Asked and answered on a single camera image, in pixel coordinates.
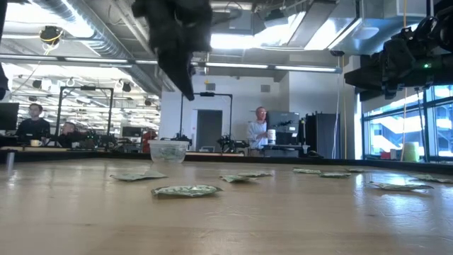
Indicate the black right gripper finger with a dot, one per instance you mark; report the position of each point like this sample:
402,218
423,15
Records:
373,95
368,76

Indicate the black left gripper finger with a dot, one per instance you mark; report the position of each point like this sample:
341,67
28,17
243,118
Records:
178,74

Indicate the black background robot arm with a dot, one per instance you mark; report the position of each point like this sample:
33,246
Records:
230,143
182,139

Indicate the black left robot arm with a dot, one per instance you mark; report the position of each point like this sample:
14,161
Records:
3,85

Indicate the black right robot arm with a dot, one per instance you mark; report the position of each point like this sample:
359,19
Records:
444,17

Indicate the black gantry stand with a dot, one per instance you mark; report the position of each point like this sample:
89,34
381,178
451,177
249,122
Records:
85,88
207,94

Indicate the small red object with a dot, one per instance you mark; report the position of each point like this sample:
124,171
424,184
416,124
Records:
385,155

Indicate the grey door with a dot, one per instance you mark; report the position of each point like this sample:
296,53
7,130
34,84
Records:
209,129

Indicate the black cabinet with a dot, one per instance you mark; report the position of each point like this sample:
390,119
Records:
322,134

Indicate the yellow-green roll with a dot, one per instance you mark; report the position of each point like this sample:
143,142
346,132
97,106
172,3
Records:
411,152

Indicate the long fluorescent light strip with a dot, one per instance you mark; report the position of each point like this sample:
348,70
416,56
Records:
247,66
88,59

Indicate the red chair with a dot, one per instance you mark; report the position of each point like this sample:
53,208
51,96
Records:
148,139

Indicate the clear plastic container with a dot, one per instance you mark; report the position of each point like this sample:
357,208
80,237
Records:
168,152

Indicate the black equipment box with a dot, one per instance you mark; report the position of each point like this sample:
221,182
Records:
285,122

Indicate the person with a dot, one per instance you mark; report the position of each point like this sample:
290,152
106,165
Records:
257,134
69,137
33,127

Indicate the dark desk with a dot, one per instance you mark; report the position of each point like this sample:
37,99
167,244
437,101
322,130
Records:
283,151

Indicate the white canister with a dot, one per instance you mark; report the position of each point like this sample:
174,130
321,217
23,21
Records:
271,136

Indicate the black spotlight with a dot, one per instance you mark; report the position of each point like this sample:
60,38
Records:
51,34

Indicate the white mug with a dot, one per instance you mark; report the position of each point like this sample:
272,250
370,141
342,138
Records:
35,143

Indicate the black computer monitor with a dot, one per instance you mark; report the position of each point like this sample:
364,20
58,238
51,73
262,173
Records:
8,116

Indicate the silver spiral ventilation duct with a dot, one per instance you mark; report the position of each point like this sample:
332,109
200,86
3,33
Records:
106,42

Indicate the black aluminium table frame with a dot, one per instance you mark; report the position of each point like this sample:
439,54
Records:
318,162

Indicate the silver post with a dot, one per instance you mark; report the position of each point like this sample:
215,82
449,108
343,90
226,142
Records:
10,160

